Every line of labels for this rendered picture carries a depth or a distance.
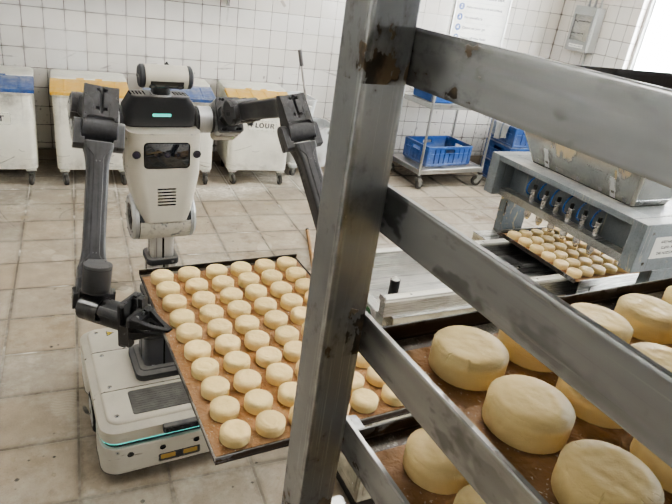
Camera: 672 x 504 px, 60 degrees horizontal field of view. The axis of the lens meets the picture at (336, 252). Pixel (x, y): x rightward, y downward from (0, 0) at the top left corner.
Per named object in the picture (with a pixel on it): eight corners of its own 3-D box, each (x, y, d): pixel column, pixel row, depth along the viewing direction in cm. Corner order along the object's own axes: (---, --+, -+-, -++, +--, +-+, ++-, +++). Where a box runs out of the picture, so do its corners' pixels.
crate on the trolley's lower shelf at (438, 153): (444, 154, 613) (448, 135, 604) (468, 165, 584) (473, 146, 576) (401, 155, 585) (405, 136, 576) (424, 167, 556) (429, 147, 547)
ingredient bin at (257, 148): (225, 186, 493) (230, 94, 460) (213, 162, 546) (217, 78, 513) (287, 187, 512) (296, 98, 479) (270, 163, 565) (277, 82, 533)
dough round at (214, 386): (195, 390, 104) (195, 381, 104) (218, 379, 108) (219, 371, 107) (211, 406, 102) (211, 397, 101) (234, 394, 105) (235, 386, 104)
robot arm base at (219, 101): (214, 98, 198) (217, 133, 198) (220, 90, 191) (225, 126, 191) (239, 98, 203) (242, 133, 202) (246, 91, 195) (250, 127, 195)
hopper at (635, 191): (565, 157, 235) (576, 122, 230) (691, 210, 191) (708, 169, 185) (510, 157, 223) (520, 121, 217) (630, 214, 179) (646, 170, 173)
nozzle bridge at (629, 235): (532, 226, 257) (554, 151, 243) (678, 311, 200) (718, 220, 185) (472, 230, 243) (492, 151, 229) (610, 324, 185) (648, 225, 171)
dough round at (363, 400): (344, 402, 107) (346, 393, 107) (363, 392, 111) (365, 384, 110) (363, 418, 104) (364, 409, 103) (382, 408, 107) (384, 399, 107)
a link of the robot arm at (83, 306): (88, 312, 127) (69, 320, 121) (90, 282, 125) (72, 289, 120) (115, 321, 125) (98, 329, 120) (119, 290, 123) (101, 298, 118)
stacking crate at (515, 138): (530, 138, 635) (535, 119, 627) (556, 149, 603) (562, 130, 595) (486, 137, 610) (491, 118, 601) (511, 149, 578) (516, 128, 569)
